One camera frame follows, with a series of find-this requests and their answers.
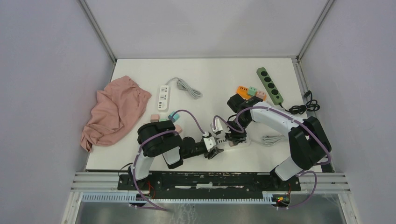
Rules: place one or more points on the white slim power strip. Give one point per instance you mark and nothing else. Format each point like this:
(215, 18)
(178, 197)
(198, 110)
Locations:
(229, 145)

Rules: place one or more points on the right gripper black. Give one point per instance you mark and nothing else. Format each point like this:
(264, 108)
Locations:
(235, 137)

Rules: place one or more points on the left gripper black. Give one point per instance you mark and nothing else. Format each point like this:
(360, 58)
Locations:
(213, 153)

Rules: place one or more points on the white USB power strip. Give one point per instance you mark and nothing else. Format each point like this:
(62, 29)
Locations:
(163, 99)

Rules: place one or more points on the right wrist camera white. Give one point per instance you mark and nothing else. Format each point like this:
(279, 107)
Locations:
(217, 127)

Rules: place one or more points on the pink adapter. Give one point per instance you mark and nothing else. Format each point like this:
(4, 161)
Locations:
(262, 95)

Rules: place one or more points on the pink cloth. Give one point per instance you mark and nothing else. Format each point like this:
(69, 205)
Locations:
(119, 107)

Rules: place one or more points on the green adapter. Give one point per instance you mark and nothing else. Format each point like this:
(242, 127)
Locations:
(251, 91)

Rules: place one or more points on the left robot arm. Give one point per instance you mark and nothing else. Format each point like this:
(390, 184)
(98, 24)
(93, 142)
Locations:
(162, 139)

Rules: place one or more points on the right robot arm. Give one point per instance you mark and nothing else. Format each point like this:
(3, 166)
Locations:
(309, 145)

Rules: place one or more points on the teal USB adapter plug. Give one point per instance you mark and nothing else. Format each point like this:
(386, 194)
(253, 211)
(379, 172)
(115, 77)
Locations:
(174, 116)

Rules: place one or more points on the orange power strip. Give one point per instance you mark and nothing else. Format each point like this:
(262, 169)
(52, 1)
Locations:
(242, 91)

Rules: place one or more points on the green power strip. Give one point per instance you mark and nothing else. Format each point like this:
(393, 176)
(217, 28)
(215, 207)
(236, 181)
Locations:
(269, 85)

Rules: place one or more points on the pink adapter plug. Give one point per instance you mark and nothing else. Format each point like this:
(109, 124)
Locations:
(155, 117)
(178, 128)

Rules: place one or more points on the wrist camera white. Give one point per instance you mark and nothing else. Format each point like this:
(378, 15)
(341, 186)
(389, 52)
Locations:
(210, 141)
(217, 127)

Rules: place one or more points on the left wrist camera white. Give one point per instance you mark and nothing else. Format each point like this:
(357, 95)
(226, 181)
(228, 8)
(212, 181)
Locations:
(210, 141)

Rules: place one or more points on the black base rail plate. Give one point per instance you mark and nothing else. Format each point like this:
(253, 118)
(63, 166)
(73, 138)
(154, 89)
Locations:
(214, 185)

